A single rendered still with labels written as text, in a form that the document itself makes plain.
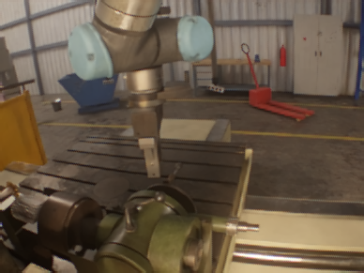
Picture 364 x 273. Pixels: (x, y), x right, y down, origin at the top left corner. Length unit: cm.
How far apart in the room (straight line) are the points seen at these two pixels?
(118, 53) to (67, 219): 51
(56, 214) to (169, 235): 32
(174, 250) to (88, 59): 42
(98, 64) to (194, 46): 15
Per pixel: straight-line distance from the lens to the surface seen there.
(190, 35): 39
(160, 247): 58
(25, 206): 92
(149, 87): 49
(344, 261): 140
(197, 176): 132
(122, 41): 31
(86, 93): 657
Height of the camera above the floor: 170
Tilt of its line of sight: 23 degrees down
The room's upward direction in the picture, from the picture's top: 5 degrees counter-clockwise
